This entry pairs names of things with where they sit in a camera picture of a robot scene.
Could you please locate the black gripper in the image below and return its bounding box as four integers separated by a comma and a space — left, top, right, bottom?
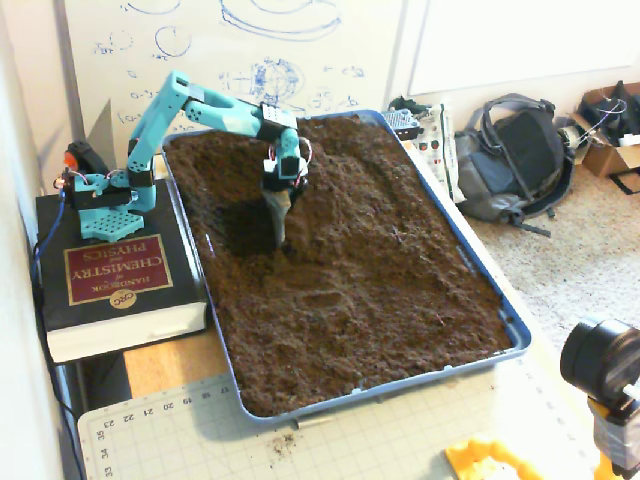
261, 173, 309, 217

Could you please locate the silver taped scoop blade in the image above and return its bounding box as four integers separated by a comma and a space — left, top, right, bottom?
266, 192, 292, 250

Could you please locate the brown soil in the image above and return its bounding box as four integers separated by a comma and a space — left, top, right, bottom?
164, 114, 514, 418

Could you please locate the black grilled device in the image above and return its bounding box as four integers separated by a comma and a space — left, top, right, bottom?
382, 108, 424, 142

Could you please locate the white printed soil bag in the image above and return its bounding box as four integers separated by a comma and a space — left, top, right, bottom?
399, 102, 467, 204

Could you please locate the whiteboard with blue drawings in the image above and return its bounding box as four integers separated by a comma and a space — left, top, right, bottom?
62, 0, 407, 140

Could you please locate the black chemistry handbook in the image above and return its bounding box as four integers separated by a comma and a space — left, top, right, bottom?
34, 179, 209, 364

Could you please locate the blue plastic tray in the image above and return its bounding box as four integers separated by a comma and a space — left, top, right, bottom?
160, 108, 532, 427

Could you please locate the grey backpack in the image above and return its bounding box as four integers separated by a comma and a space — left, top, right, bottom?
453, 93, 577, 238

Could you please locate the grey-green cutting mat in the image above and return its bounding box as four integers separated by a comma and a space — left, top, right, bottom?
77, 349, 601, 480

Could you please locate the blank white board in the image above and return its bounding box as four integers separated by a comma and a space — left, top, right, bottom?
407, 0, 640, 98

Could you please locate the cardboard box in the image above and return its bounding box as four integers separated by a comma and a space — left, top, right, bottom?
569, 82, 640, 194

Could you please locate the yellow plastic part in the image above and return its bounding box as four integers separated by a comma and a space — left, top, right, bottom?
444, 435, 544, 480

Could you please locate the blue cable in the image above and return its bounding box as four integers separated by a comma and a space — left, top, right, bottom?
30, 192, 69, 292

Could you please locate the black cable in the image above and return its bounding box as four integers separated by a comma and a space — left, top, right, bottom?
32, 279, 87, 480

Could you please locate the black camera lens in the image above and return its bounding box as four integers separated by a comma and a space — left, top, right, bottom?
559, 316, 640, 407

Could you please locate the yellow camera clamp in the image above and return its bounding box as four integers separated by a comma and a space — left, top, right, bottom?
587, 394, 640, 480

